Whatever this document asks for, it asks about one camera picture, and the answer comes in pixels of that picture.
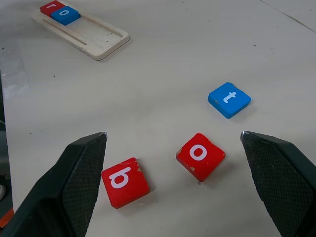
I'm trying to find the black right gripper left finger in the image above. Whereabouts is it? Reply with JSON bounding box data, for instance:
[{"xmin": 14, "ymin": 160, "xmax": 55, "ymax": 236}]
[{"xmin": 0, "ymin": 132, "xmax": 108, "ymax": 237}]

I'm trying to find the orange black floor stand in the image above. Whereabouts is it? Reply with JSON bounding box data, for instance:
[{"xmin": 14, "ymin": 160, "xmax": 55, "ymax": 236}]
[{"xmin": 0, "ymin": 207, "xmax": 14, "ymax": 228}]

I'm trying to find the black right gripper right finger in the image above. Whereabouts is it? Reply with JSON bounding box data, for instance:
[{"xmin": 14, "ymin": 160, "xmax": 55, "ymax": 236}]
[{"xmin": 240, "ymin": 130, "xmax": 316, "ymax": 237}]

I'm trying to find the blue letter o tile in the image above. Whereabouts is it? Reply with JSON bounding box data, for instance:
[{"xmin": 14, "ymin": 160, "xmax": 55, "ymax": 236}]
[{"xmin": 51, "ymin": 5, "xmax": 81, "ymax": 26}]

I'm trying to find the red letter r tile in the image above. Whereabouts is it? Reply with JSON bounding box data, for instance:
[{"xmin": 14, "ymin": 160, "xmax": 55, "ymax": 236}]
[{"xmin": 39, "ymin": 0, "xmax": 65, "ymax": 18}]

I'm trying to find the white wooden letter tray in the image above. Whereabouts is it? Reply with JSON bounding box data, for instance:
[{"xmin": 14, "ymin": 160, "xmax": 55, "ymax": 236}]
[{"xmin": 31, "ymin": 0, "xmax": 131, "ymax": 61}]

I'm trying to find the red letter o tile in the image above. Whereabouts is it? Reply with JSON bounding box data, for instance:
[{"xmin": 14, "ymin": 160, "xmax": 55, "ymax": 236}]
[{"xmin": 175, "ymin": 132, "xmax": 226, "ymax": 182}]

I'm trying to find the red letter b tile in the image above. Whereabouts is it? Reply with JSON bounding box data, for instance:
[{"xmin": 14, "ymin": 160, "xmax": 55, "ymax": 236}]
[{"xmin": 101, "ymin": 157, "xmax": 151, "ymax": 209}]

